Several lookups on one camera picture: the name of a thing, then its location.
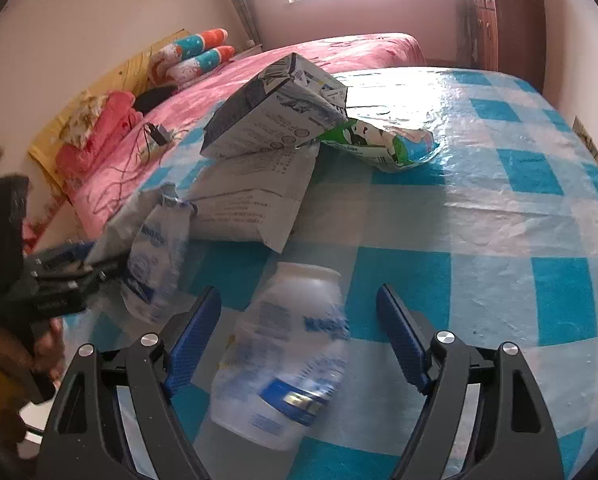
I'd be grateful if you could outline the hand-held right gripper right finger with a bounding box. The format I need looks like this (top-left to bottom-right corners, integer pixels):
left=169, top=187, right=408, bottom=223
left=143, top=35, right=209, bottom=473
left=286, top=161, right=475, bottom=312
left=375, top=283, right=565, bottom=480

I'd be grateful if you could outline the pink folded blanket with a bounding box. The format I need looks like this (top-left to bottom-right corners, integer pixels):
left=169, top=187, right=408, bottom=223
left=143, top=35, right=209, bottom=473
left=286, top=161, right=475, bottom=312
left=54, top=90, right=144, bottom=186

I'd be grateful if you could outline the blue checkered tablecloth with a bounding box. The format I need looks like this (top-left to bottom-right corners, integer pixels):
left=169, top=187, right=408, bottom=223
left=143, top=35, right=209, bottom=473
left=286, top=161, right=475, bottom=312
left=59, top=66, right=598, bottom=480

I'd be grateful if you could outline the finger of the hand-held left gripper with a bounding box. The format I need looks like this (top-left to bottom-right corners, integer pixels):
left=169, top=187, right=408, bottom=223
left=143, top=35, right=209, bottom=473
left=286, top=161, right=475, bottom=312
left=65, top=260, right=128, bottom=295
left=29, top=241, right=97, bottom=275

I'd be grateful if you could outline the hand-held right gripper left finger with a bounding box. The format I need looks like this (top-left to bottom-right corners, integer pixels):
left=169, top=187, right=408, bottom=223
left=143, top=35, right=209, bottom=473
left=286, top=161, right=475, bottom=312
left=36, top=285, right=225, bottom=480

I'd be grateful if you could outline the black and white carton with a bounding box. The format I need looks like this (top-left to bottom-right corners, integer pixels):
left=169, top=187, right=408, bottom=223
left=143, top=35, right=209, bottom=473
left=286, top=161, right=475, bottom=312
left=200, top=52, right=350, bottom=161

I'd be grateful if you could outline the yellow headboard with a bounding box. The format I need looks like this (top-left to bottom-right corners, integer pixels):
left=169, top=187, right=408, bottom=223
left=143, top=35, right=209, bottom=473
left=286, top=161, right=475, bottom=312
left=28, top=29, right=190, bottom=196

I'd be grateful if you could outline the white plastic bottle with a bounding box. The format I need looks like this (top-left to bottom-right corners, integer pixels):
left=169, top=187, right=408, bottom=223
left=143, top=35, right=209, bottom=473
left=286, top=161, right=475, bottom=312
left=210, top=261, right=351, bottom=452

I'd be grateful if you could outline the black cloth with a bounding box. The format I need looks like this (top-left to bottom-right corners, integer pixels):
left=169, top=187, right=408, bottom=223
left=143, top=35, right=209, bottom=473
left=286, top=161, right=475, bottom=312
left=133, top=85, right=180, bottom=111

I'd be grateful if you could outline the black charger with cable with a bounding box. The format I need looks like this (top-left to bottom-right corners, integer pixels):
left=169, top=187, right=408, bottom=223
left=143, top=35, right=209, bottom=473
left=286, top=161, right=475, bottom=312
left=94, top=122, right=185, bottom=216

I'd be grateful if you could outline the floral pillow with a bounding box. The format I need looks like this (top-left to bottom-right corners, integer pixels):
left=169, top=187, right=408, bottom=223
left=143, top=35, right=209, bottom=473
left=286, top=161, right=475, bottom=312
left=61, top=92, right=107, bottom=148

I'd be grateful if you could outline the patterned bolster pillow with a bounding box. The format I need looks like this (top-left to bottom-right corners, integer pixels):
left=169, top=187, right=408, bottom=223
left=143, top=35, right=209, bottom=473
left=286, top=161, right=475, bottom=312
left=149, top=27, right=230, bottom=73
left=166, top=46, right=237, bottom=88

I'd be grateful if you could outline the person's left hand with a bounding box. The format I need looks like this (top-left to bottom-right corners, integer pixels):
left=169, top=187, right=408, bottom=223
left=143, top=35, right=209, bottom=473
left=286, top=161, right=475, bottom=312
left=0, top=317, right=67, bottom=386

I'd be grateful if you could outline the white paper bag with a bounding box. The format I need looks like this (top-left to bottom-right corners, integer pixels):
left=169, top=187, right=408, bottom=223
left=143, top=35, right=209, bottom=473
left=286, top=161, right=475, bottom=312
left=189, top=147, right=320, bottom=254

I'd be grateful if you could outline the bed with pink sheet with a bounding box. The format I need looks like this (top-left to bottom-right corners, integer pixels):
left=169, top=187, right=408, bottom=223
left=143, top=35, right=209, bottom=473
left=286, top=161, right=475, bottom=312
left=71, top=32, right=427, bottom=241

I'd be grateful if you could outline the wall socket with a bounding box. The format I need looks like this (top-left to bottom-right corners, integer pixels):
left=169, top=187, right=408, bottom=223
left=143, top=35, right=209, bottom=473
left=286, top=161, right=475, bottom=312
left=573, top=116, right=598, bottom=178

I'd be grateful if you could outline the wooden cabinet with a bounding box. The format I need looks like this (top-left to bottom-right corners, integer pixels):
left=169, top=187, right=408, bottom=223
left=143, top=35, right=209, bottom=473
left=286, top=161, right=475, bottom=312
left=466, top=0, right=547, bottom=93

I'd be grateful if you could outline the white bedside table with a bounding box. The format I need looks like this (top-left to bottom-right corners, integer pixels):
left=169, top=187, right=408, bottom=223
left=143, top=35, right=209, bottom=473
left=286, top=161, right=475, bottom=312
left=231, top=42, right=265, bottom=61

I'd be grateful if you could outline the clear plastic milk pouch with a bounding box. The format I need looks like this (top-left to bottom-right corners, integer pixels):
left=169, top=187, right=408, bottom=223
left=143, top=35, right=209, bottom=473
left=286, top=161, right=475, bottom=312
left=86, top=182, right=200, bottom=325

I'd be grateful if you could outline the green and white snack bag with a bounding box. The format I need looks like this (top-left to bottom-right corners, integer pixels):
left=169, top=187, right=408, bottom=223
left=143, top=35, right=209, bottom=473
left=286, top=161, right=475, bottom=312
left=319, top=116, right=437, bottom=174

